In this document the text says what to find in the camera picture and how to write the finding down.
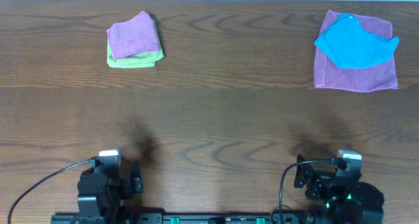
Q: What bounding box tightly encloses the blue microfiber cloth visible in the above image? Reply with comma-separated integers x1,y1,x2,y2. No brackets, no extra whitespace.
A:
314,13,399,69

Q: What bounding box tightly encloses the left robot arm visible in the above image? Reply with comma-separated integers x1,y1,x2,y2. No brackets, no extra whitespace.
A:
77,155,143,223

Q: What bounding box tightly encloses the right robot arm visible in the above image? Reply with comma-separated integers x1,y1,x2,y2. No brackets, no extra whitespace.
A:
294,150,384,224

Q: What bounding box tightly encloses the folded green cloth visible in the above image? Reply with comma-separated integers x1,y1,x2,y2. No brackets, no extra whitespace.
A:
107,23,164,69

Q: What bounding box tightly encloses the large purple cloth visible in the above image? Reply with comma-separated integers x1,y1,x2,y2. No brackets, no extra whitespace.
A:
314,10,398,92

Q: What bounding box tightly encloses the folded purple cloth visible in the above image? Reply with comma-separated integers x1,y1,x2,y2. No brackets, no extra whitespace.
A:
107,11,160,60

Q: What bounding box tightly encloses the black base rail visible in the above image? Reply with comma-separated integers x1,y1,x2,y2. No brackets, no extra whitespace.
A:
50,212,315,224

